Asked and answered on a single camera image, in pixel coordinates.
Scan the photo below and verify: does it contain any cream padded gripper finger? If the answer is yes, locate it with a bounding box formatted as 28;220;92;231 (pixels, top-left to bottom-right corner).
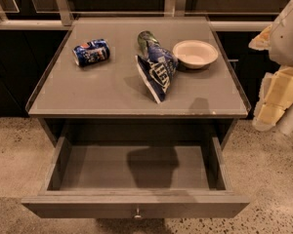
252;65;293;132
248;25;272;51

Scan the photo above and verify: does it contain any open grey top drawer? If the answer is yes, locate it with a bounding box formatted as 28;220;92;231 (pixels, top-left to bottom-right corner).
21;136;250;219

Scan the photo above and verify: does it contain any white paper bowl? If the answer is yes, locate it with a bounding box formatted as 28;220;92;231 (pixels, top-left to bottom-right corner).
173;40;219;69

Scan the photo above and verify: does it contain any blue Pepsi soda can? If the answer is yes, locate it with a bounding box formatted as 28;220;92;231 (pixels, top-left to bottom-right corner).
72;39;110;67

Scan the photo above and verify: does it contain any round metal drawer knob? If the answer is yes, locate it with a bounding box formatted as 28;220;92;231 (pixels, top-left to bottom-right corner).
133;208;143;219

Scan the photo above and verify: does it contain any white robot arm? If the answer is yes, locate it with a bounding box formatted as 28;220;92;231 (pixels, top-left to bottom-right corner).
249;0;293;135

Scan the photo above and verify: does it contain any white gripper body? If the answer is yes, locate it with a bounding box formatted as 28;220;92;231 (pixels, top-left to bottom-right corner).
269;0;293;66

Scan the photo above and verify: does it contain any metal railing with glass panels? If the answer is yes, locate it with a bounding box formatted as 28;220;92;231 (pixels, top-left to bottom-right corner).
0;0;290;31

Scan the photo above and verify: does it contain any blue chip bag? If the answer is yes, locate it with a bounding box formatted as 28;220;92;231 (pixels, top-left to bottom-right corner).
136;41;179;103

